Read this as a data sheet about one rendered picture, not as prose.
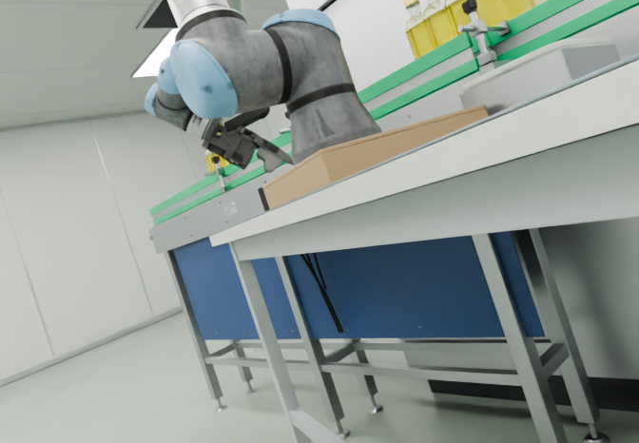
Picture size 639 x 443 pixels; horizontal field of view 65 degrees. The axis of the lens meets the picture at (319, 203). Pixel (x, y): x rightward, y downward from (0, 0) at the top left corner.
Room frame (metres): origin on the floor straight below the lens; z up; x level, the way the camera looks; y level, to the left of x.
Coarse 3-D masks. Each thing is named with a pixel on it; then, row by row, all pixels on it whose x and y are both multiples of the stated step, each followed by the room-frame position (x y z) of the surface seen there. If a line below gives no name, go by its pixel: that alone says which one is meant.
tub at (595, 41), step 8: (568, 40) 0.70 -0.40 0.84; (576, 40) 0.72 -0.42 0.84; (584, 40) 0.74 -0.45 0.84; (592, 40) 0.76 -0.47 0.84; (600, 40) 0.78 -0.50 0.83; (608, 40) 0.80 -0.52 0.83; (544, 48) 0.70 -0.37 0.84; (552, 48) 0.70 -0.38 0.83; (528, 56) 0.72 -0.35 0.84; (536, 56) 0.71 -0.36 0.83; (512, 64) 0.74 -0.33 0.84; (520, 64) 0.74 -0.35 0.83; (488, 72) 0.77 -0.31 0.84; (496, 72) 0.76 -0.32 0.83; (504, 72) 0.76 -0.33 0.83; (472, 80) 0.79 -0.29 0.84; (480, 80) 0.78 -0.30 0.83; (488, 80) 0.78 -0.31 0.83; (464, 88) 0.81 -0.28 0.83; (472, 88) 0.81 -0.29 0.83
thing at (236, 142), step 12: (216, 120) 1.15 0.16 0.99; (216, 132) 1.17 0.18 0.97; (228, 132) 1.17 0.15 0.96; (240, 132) 1.17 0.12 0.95; (204, 144) 1.16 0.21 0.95; (216, 144) 1.16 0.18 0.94; (228, 144) 1.17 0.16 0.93; (240, 144) 1.16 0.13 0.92; (252, 144) 1.17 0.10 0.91; (228, 156) 1.15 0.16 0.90; (240, 156) 1.16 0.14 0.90; (252, 156) 1.21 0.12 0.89
